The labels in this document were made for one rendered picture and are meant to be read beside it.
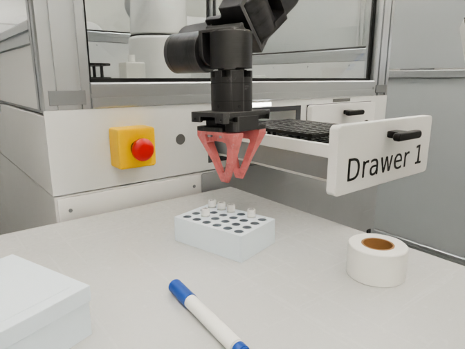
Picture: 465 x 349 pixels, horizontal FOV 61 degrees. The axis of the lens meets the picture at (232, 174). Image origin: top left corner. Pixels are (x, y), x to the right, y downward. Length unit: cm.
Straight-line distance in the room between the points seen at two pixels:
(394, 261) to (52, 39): 59
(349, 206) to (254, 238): 78
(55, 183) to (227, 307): 41
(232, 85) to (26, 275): 32
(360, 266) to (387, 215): 219
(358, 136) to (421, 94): 185
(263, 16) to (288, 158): 25
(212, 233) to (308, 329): 20
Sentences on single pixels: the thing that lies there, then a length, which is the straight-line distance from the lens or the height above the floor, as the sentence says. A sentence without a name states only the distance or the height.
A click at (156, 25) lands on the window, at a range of 81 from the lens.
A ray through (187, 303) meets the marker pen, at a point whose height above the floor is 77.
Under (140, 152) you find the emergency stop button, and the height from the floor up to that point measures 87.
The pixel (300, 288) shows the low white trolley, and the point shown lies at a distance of 48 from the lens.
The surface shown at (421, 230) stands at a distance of 261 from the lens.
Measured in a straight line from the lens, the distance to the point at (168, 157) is 81.
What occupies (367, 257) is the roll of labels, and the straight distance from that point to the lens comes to 49.
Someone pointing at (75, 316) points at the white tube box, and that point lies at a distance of 40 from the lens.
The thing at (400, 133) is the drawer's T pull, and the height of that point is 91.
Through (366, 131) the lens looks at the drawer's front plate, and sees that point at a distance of 67.
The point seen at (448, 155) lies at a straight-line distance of 245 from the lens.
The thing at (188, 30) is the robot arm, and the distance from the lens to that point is 61.
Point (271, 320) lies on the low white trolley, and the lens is 42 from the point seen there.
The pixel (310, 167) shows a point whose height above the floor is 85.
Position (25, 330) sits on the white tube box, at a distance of 38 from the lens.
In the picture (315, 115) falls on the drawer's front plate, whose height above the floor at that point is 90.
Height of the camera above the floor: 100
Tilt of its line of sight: 14 degrees down
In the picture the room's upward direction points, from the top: straight up
